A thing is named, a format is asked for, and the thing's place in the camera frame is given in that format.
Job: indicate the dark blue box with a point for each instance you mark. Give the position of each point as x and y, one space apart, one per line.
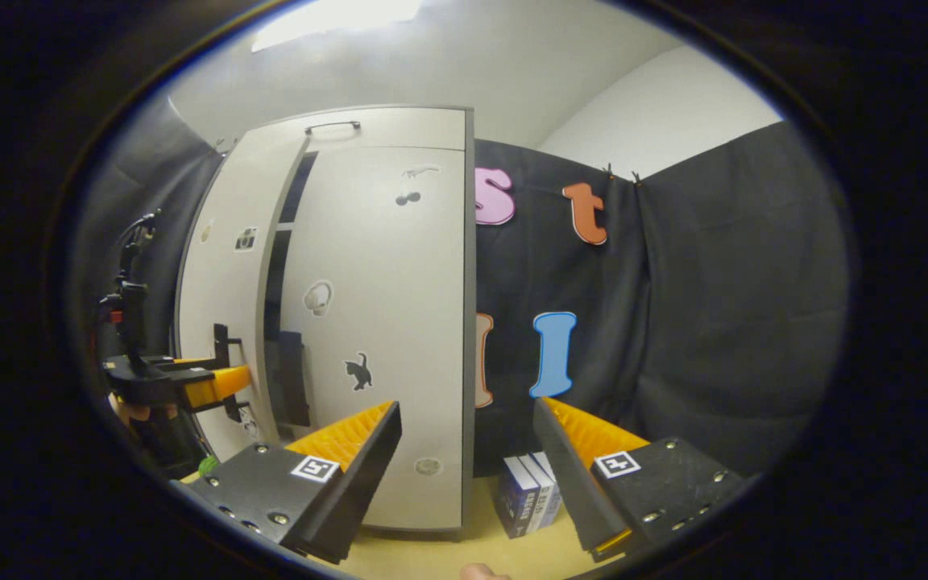
520 499

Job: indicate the white blue box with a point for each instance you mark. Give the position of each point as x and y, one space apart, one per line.
548 491

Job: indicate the small green object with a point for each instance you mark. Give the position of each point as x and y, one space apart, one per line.
208 465

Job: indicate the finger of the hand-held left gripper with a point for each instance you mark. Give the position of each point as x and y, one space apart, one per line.
214 387
166 364

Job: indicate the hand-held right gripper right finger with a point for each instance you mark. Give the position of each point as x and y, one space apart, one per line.
573 483

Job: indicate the white cabinet door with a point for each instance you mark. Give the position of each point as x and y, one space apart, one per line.
222 274
399 282

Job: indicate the white grey cabinet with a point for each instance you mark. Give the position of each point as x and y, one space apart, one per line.
470 322

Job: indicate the white cabinet drawer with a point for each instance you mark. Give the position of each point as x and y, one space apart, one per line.
416 129

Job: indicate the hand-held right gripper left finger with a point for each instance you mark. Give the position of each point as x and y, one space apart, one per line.
351 491

